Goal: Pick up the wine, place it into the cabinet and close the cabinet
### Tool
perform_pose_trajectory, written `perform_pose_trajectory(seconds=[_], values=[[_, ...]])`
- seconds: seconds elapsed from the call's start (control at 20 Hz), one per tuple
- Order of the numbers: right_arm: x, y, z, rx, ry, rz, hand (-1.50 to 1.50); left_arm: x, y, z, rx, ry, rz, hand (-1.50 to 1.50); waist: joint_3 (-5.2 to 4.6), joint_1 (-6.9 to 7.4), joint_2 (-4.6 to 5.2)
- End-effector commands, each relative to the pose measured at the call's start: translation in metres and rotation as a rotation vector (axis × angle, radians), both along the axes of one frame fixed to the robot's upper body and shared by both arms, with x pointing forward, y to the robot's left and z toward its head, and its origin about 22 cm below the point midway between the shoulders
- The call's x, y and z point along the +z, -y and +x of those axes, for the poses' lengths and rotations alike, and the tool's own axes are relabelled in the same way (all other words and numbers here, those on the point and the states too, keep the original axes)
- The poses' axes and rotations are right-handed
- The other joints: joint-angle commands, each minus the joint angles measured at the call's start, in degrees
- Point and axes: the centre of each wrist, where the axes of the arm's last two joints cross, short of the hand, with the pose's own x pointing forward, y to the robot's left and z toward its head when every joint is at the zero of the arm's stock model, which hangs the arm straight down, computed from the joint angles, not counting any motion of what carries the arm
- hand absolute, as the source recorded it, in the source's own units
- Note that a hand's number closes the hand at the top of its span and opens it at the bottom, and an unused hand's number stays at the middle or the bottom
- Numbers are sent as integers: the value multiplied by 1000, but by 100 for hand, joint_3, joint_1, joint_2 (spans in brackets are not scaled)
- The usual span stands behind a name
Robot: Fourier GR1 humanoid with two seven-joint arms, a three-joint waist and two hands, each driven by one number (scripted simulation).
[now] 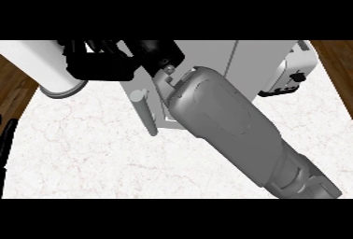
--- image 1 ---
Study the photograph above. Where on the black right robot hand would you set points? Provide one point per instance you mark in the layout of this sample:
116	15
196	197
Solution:
109	67

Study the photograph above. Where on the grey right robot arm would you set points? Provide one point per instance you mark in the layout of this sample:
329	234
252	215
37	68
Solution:
220	118

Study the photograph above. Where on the white cylinder with grey rim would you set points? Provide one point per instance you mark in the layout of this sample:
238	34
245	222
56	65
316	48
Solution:
37	62

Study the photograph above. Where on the black curved object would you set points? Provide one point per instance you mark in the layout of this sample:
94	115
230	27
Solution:
7	137

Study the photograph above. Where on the pale grey appliance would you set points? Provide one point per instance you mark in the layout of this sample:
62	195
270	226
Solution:
295	67

